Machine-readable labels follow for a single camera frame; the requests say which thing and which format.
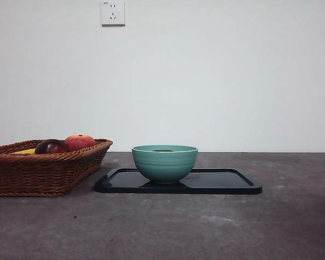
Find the teal ribbed bowl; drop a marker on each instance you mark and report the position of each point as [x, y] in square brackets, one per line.
[165, 166]

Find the white wall power socket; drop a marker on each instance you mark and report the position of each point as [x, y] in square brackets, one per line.
[113, 13]

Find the brown wicker basket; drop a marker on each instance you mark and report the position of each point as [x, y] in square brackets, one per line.
[38, 173]

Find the dark purple plum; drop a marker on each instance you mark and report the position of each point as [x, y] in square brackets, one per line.
[51, 146]

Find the black rectangular tray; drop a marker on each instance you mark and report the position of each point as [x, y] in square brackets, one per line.
[219, 184]

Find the red orange peach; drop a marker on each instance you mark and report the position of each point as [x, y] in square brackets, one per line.
[81, 141]

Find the green avocado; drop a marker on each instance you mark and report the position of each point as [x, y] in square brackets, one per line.
[163, 150]

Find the yellow fruit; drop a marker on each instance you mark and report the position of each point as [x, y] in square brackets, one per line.
[24, 151]

